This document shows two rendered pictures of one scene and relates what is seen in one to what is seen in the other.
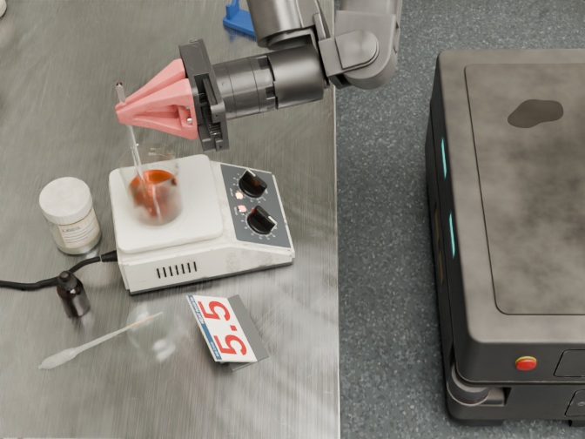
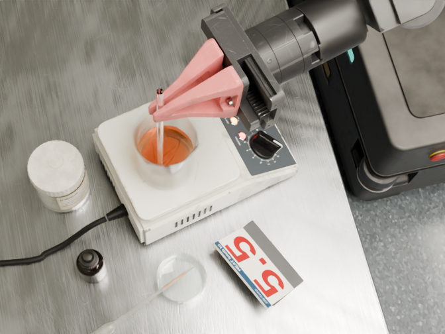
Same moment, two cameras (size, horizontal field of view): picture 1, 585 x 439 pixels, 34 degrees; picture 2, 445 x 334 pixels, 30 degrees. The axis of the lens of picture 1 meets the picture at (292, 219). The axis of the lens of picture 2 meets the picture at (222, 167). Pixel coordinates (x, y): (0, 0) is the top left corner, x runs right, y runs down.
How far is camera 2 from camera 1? 0.44 m
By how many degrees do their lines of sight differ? 21
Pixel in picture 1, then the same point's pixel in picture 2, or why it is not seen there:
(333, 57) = (387, 10)
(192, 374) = (236, 317)
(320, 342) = (347, 254)
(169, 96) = (216, 91)
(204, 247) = (221, 192)
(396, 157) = not seen: outside the picture
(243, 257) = (255, 187)
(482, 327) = (402, 136)
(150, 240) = (170, 203)
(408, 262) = not seen: hidden behind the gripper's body
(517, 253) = (416, 53)
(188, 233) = (206, 185)
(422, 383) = not seen: hidden behind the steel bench
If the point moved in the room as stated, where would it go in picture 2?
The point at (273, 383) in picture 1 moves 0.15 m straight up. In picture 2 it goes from (316, 308) to (343, 280)
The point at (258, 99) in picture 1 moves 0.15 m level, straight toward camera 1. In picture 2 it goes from (303, 67) to (369, 225)
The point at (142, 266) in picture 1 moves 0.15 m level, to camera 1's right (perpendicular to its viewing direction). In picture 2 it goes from (163, 226) to (296, 190)
